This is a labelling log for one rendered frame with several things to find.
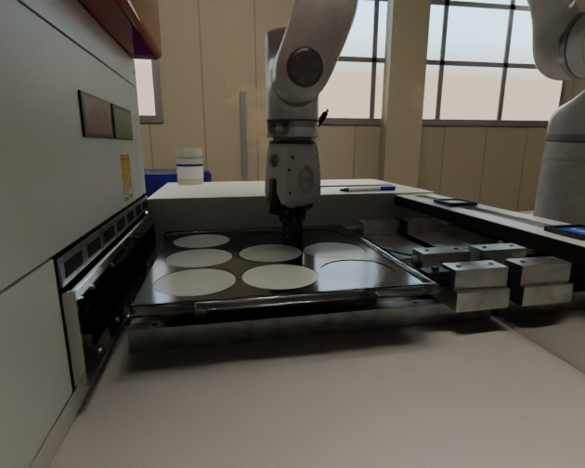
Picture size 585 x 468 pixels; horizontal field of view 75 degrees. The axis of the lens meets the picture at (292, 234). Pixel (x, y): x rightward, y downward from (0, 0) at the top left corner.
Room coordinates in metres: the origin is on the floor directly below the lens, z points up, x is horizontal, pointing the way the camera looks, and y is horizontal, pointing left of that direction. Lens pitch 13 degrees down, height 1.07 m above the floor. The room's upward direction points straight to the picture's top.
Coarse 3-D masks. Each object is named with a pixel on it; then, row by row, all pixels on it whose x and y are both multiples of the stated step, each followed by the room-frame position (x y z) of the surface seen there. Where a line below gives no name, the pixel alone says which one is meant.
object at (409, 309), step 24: (288, 312) 0.47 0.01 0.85; (312, 312) 0.47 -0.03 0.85; (336, 312) 0.47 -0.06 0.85; (360, 312) 0.48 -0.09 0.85; (384, 312) 0.48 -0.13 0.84; (408, 312) 0.49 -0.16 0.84; (432, 312) 0.50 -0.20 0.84; (456, 312) 0.51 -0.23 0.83; (480, 312) 0.51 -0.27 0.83; (144, 336) 0.42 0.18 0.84; (168, 336) 0.43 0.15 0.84; (192, 336) 0.43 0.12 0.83; (216, 336) 0.44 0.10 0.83; (240, 336) 0.45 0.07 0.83; (264, 336) 0.45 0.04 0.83; (288, 336) 0.46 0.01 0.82
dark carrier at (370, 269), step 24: (168, 240) 0.67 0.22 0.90; (240, 240) 0.67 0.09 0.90; (264, 240) 0.67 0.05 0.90; (312, 240) 0.67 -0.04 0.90; (336, 240) 0.67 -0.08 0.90; (168, 264) 0.53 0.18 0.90; (240, 264) 0.53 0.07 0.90; (264, 264) 0.53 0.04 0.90; (288, 264) 0.53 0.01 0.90; (312, 264) 0.53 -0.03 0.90; (336, 264) 0.53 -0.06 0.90; (360, 264) 0.53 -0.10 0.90; (384, 264) 0.53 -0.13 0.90; (144, 288) 0.43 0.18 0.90; (240, 288) 0.43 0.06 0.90; (312, 288) 0.43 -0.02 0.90; (336, 288) 0.43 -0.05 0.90
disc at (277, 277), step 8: (248, 272) 0.49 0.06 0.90; (256, 272) 0.49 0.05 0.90; (264, 272) 0.49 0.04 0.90; (272, 272) 0.49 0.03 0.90; (280, 272) 0.49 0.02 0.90; (288, 272) 0.49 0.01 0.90; (296, 272) 0.49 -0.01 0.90; (304, 272) 0.49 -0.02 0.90; (312, 272) 0.49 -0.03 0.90; (248, 280) 0.46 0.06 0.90; (256, 280) 0.46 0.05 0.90; (264, 280) 0.46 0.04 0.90; (272, 280) 0.46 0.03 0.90; (280, 280) 0.46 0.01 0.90; (288, 280) 0.46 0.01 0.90; (296, 280) 0.46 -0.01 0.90; (304, 280) 0.46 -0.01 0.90; (312, 280) 0.46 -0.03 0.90; (264, 288) 0.43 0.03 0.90; (272, 288) 0.43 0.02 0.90; (280, 288) 0.43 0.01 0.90; (288, 288) 0.43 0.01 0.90
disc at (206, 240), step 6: (204, 234) 0.72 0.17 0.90; (210, 234) 0.72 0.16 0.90; (174, 240) 0.67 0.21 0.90; (180, 240) 0.67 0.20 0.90; (186, 240) 0.67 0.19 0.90; (192, 240) 0.67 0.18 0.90; (198, 240) 0.67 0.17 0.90; (204, 240) 0.67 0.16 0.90; (210, 240) 0.67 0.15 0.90; (216, 240) 0.67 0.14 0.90; (222, 240) 0.67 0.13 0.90; (228, 240) 0.67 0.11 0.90; (180, 246) 0.63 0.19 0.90; (186, 246) 0.63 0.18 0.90; (192, 246) 0.63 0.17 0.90; (198, 246) 0.63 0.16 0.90; (204, 246) 0.63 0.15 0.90; (210, 246) 0.63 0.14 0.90
